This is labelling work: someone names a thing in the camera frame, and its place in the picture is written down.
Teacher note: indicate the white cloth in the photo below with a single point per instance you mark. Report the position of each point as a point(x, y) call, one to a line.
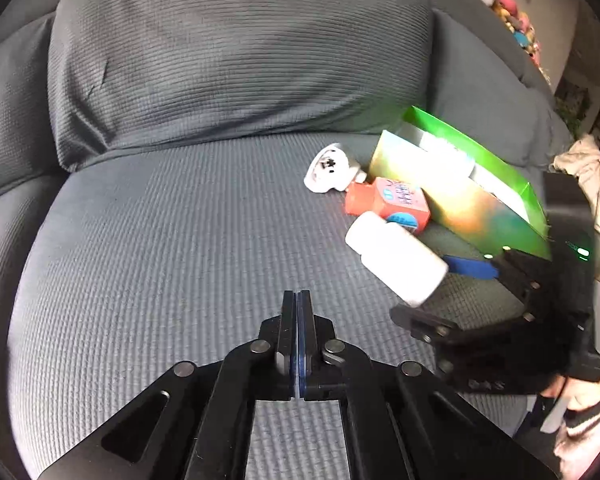
point(587, 170)

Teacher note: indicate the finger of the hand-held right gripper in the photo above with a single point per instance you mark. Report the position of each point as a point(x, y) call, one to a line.
point(425, 325)
point(470, 266)

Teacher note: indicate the grey sofa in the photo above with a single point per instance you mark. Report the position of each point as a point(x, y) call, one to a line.
point(180, 260)

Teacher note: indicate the green plant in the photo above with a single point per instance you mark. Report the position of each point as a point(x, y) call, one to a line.
point(572, 105)

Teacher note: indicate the grey sofa back cushion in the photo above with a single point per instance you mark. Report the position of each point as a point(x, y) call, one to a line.
point(480, 75)
point(240, 55)
point(10, 110)

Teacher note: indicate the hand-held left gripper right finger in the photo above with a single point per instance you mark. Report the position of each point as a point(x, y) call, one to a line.
point(305, 332)

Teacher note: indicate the green cardboard box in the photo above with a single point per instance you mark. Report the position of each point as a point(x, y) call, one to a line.
point(470, 210)

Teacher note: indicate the large white pill bottle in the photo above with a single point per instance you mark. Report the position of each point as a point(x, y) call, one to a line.
point(395, 255)

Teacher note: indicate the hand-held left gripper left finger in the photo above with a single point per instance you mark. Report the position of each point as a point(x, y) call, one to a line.
point(291, 330)

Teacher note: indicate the pile of colourful plush toys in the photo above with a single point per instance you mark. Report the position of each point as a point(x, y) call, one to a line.
point(520, 30)

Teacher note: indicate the orange plastic bottle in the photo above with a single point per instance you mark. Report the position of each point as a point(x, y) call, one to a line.
point(395, 200)

